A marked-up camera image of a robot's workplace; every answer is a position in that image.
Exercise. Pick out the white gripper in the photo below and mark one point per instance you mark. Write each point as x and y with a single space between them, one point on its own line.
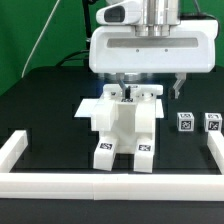
149 36

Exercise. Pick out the white chair back frame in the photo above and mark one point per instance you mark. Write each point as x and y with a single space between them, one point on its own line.
105 113

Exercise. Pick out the white chair nut cube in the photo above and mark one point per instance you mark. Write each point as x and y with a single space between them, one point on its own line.
212 122
185 121

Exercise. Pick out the white chair seat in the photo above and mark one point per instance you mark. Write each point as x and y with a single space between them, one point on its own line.
128 130

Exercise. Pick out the white right fence bar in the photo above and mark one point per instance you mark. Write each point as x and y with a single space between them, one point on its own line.
215 143

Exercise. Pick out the white left fence bar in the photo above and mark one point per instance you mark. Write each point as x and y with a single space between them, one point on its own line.
12 150

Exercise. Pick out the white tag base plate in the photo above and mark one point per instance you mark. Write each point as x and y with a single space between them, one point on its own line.
87 105

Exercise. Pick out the black camera pole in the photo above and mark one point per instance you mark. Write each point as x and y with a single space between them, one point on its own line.
87 20

